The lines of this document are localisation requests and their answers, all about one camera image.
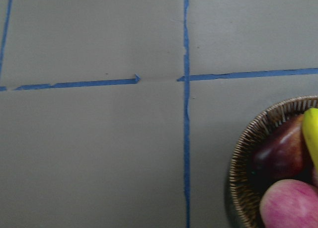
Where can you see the yellow banana front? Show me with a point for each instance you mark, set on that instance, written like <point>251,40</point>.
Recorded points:
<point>310,133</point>

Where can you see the brown wicker basket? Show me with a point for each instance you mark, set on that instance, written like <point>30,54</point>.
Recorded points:
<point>243,189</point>

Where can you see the dark red mango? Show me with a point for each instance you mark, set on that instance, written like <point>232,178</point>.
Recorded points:
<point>283,154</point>

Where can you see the pink apple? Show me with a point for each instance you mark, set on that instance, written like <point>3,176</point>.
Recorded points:
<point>290,204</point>

